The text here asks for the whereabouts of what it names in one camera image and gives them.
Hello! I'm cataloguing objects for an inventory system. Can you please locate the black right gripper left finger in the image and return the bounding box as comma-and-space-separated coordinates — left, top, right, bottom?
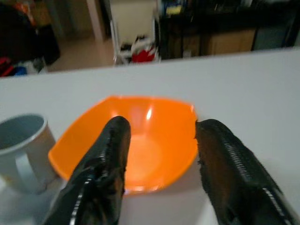
43, 115, 132, 225

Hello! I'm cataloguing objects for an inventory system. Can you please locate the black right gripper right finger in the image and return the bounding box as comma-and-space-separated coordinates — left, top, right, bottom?
195, 119, 300, 225

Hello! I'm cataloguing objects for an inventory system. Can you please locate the orange square plastic bowl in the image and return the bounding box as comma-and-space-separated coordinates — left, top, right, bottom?
48, 95, 198, 193

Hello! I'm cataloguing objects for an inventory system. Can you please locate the white ceramic mug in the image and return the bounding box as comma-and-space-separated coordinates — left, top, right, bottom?
0, 113, 58, 195

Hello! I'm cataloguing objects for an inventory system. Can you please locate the red and white bag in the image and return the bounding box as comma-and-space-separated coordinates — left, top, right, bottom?
120, 35, 157, 63

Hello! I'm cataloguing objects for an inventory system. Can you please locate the brown cardboard box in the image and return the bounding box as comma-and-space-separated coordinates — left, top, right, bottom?
201, 29, 256, 56

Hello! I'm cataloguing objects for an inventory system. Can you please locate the black shelving unit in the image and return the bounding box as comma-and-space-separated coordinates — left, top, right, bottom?
157, 0, 300, 60

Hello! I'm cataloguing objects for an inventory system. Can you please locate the black chair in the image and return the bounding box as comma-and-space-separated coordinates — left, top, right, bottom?
0, 3, 61, 71

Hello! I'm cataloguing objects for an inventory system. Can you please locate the metal chair leg frame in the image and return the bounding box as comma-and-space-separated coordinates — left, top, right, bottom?
103, 0, 125, 65

